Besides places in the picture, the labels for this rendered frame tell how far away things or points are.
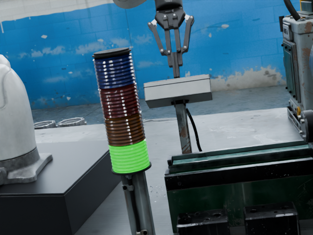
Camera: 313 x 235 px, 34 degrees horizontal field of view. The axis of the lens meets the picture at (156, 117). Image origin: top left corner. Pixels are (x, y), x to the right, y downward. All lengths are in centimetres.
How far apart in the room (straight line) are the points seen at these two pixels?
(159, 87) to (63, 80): 617
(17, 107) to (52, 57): 620
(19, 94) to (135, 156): 55
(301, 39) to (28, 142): 81
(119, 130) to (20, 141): 54
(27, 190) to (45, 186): 4
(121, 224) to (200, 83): 40
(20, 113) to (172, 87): 38
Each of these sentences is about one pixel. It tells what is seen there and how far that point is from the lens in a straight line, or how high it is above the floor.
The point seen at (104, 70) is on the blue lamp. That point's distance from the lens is 75.
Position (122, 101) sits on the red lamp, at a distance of 75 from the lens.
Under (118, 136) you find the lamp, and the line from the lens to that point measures 76.
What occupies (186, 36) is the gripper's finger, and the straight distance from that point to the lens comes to 136.
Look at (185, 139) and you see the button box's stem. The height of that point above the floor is 92.
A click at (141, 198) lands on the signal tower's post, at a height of 98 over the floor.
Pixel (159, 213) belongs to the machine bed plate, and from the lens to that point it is 120.
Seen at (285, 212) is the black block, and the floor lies 86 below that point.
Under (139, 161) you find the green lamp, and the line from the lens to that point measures 78.
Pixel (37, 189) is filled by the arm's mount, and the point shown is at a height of 91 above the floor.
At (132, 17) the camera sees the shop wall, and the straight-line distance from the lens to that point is 693.
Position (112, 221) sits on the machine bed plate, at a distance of 121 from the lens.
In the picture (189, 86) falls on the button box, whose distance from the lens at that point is 128.
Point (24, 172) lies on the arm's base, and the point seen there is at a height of 93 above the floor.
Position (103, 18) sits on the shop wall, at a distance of 706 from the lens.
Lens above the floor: 128
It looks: 13 degrees down
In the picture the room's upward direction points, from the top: 9 degrees counter-clockwise
